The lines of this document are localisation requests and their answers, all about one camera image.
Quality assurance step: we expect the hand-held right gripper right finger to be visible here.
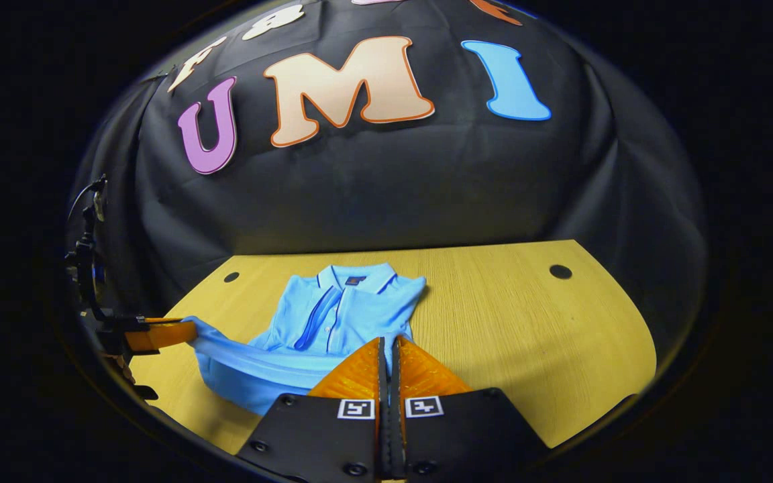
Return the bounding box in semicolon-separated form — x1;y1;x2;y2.
390;335;552;482

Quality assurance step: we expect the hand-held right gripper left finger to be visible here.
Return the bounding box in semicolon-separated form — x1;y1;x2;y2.
236;337;391;482

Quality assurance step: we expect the light blue T-shirt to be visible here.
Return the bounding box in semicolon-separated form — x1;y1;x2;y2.
184;262;428;416

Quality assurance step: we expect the black backdrop cloth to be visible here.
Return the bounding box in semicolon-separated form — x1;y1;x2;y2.
67;0;709;350

